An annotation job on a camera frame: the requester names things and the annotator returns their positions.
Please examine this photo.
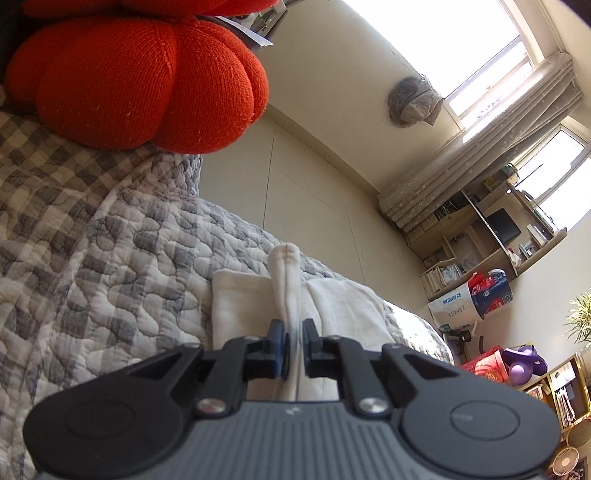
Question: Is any red storage basket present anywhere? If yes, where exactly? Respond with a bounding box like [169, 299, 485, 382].
[461, 346, 509, 384]

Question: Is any small white desk fan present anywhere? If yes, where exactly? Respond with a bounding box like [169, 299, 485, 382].
[550, 446, 580, 477]

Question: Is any white Winnie the Pooh sweatshirt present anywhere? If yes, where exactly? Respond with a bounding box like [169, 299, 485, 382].
[211, 244, 394, 402]

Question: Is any red flower-shaped plush cushion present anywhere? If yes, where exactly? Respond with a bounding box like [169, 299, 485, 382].
[1, 1, 270, 154]

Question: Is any grey hat on wall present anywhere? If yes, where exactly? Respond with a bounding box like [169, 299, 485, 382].
[387, 76, 444, 128]

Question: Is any white paper on sofa arm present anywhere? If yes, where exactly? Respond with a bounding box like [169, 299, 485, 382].
[212, 16, 273, 50]

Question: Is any black computer monitor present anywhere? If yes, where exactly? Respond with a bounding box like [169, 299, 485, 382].
[486, 208, 521, 246]

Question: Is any wooden cube shelf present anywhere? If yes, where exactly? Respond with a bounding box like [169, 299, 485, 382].
[520, 354, 590, 436]

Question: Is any green potted plant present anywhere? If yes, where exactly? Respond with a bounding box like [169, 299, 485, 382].
[565, 291, 591, 344]

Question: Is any purple toy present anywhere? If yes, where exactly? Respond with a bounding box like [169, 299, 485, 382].
[501, 344, 548, 386]

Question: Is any beige patterned curtain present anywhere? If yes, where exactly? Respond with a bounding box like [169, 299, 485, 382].
[379, 52, 583, 232]

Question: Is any wooden desk shelf unit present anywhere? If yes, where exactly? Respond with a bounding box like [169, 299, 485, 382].
[405, 164, 567, 301]

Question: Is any grey checked quilted bedspread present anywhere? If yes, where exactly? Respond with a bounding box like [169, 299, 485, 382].
[0, 82, 456, 480]

